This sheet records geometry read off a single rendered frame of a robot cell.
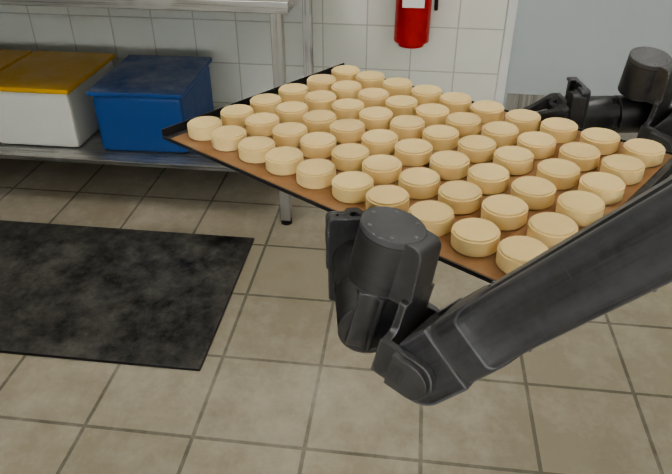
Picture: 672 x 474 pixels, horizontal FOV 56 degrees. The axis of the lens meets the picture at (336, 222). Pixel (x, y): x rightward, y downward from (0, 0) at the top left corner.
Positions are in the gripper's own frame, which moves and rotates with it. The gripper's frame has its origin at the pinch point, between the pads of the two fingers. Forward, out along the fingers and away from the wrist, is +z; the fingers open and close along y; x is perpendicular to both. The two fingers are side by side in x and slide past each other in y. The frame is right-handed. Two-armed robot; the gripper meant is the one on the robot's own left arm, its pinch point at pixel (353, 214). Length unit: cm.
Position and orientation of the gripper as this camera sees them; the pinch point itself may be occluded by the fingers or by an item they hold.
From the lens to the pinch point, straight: 73.1
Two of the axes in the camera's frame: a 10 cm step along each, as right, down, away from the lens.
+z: -0.5, -5.3, 8.5
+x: 10.0, -0.3, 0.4
